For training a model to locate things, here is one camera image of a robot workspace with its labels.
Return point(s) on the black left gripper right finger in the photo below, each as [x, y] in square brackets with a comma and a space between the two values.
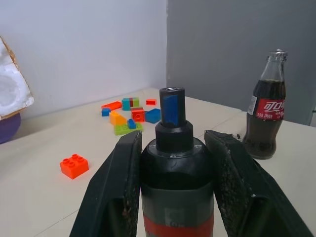
[249, 187]

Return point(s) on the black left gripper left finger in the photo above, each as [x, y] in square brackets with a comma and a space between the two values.
[108, 187]

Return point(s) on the orange square toy brick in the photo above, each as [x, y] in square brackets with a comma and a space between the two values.
[74, 165]

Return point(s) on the green flat toy brick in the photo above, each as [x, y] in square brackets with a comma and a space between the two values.
[123, 129]

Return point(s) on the small blue toy brick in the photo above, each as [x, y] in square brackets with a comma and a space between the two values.
[131, 123]
[105, 112]

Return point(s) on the orange yellow sloped toy brick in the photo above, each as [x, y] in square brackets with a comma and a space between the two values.
[116, 119]

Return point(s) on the glass cola bottle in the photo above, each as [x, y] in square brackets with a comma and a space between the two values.
[265, 111]

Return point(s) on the red square toy brick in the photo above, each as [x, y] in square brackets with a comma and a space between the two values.
[137, 115]

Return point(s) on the orange flat long toy brick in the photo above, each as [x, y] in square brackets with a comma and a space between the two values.
[111, 105]

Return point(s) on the blue sloped toy brick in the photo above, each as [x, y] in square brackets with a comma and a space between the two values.
[153, 116]

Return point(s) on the teal green red block stack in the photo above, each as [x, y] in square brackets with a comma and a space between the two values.
[130, 103]

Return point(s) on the small red flat toy brick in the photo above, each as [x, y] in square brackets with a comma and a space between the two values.
[151, 101]

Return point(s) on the purple round object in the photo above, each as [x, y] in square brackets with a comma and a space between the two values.
[8, 127]

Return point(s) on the white foam in cardboard box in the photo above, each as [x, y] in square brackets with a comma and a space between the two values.
[11, 84]

